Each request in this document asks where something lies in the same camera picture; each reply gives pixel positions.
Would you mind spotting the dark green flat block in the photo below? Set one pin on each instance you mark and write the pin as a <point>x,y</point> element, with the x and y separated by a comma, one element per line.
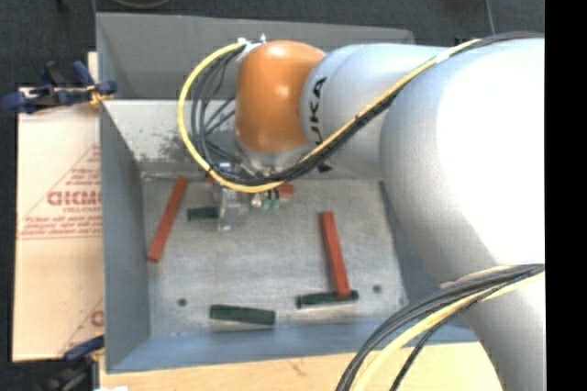
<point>242,315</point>
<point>202,213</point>
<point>321,300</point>

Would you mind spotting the brown cardboard board red print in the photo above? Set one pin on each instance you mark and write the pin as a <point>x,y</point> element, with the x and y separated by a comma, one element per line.
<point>55,270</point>

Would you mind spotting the grey metal bin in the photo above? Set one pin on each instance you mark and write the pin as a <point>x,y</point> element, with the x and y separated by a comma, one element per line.
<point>257,260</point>

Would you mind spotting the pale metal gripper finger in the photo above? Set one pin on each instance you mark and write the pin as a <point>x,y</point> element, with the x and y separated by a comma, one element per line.
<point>229,220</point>
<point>235,200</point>

